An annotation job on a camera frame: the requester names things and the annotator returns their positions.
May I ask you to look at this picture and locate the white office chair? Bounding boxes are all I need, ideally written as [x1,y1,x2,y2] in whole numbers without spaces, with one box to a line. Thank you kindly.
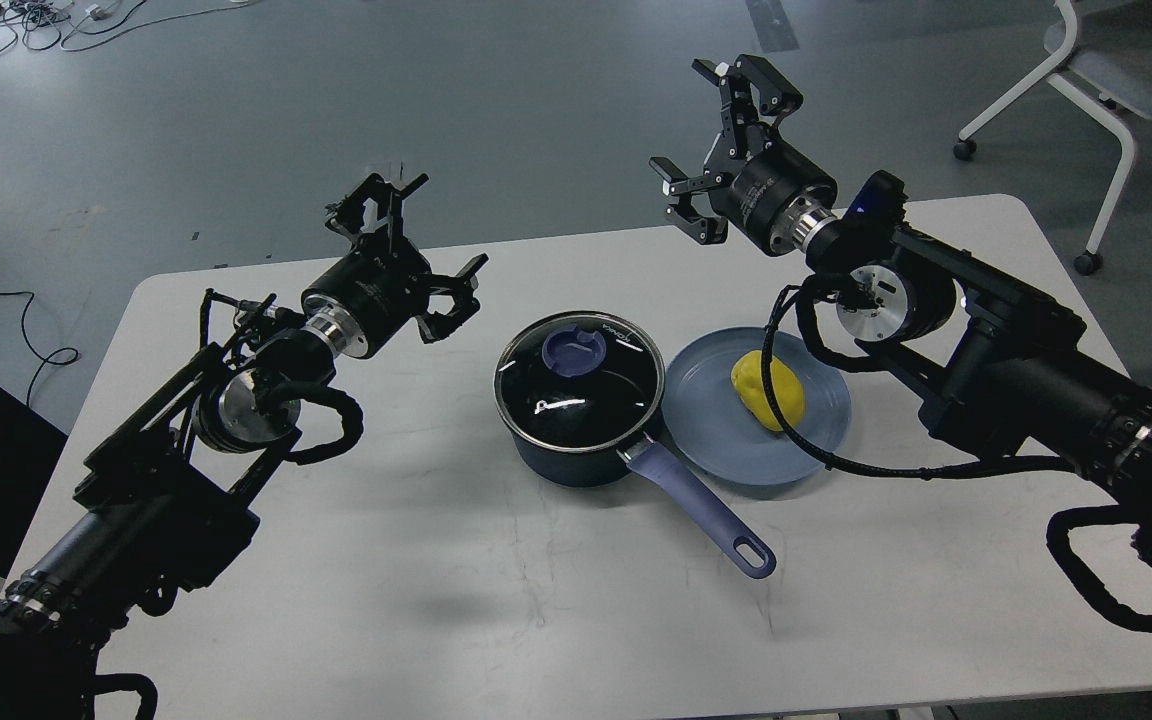
[952,1,1152,275]

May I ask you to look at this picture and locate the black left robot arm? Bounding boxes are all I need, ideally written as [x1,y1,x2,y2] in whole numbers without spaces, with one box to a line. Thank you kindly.
[0,173,488,719]

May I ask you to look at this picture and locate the blue round plate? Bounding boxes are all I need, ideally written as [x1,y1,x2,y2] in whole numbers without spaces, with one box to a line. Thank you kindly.
[662,327,852,493]

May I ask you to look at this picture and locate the tangled cables on floor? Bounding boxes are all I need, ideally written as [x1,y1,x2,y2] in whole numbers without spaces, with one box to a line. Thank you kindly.
[0,0,257,66]

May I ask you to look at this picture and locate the yellow potato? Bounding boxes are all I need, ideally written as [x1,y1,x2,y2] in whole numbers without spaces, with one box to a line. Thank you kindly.
[732,349,808,433]

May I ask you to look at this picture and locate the dark blue saucepan purple handle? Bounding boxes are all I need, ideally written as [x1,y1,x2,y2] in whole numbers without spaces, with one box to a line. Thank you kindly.
[494,311,778,579]

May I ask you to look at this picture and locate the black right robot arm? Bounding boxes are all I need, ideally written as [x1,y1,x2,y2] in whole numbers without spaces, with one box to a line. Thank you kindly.
[650,54,1152,632]

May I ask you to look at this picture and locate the black cable on floor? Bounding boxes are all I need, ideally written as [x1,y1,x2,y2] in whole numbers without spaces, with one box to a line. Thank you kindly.
[0,228,81,406]

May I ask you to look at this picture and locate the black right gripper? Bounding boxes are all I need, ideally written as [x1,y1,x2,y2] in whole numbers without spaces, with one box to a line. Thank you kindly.
[649,54,838,258]

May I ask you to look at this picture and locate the glass pot lid purple knob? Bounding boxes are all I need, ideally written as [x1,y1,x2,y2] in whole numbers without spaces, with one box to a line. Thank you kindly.
[494,311,666,450]

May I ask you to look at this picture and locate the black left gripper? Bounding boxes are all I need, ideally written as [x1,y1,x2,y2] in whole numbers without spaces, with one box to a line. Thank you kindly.
[301,173,488,359]

